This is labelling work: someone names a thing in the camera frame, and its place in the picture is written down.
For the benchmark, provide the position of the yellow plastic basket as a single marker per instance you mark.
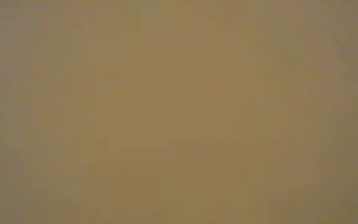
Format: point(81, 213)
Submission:
point(179, 112)

